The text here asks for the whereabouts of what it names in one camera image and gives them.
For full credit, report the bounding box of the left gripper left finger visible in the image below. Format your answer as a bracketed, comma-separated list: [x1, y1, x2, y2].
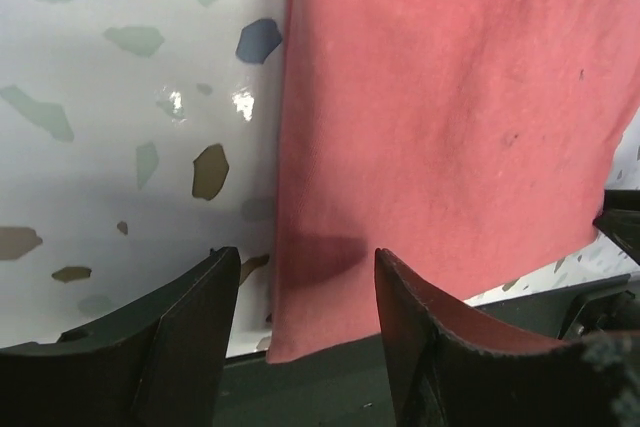
[1, 247, 241, 426]

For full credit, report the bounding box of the salmon pink t shirt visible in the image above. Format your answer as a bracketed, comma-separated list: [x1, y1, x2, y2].
[268, 0, 639, 363]

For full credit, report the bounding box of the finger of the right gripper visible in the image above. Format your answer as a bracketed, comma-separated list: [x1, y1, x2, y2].
[593, 190, 640, 264]

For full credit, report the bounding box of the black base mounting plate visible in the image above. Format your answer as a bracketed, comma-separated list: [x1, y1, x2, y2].
[213, 274, 639, 427]

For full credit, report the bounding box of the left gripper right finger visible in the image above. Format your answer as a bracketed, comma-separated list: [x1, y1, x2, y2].
[375, 249, 639, 426]

